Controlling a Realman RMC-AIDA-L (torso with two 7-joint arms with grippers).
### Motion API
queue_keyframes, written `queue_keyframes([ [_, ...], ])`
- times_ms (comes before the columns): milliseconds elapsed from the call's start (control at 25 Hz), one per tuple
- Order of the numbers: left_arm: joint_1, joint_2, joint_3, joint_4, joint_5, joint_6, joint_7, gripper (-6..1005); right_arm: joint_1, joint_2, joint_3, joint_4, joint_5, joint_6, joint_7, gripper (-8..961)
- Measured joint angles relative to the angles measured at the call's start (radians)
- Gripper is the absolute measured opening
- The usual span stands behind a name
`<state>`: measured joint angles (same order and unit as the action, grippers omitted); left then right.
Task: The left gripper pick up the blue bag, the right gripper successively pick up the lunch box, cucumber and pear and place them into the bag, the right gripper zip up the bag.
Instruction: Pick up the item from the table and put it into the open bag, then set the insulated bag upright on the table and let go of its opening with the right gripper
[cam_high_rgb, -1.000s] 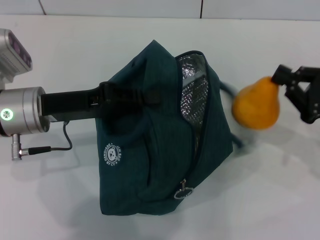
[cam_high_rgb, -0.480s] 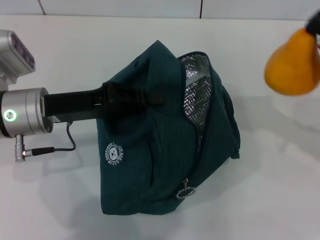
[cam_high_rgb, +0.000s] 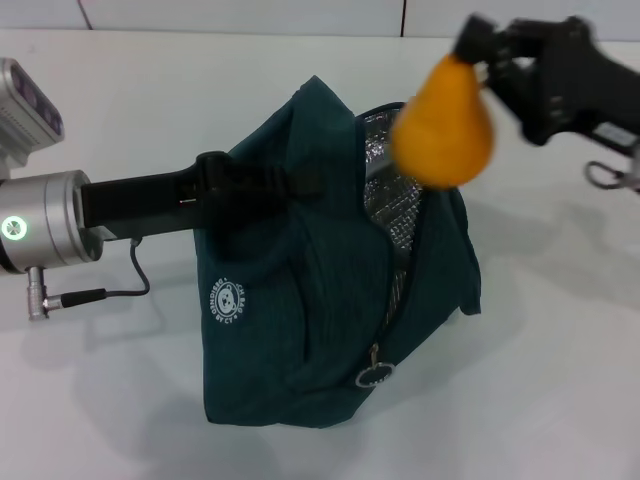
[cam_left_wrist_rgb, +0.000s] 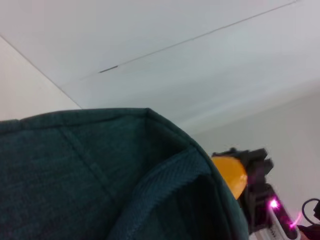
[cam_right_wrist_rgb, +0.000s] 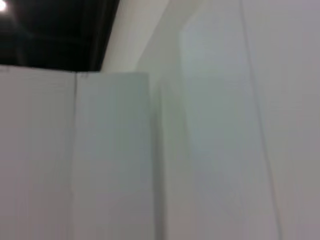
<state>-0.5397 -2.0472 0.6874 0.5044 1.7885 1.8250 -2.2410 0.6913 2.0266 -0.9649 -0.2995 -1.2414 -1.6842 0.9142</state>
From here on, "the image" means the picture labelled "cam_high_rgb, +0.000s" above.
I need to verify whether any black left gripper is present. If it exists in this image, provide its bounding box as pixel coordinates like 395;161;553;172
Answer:
79;151;328;242

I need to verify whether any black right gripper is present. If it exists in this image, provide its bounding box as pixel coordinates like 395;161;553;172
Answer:
452;14;640;147

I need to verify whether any orange pear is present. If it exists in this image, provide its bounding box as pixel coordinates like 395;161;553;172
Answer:
389;51;499;191

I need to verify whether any dark teal insulated lunch bag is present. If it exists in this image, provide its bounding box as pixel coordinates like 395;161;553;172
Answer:
192;74;484;432

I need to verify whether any grey right arm cable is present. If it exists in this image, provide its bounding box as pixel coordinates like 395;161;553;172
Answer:
584;159;640;194

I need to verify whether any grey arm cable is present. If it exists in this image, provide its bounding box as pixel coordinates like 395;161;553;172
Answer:
27;238;152;322
584;159;640;194

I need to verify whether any grey left arm cable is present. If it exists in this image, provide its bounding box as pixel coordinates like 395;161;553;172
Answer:
27;238;152;322

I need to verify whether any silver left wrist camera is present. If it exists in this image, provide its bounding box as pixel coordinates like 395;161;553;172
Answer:
0;57;67;179

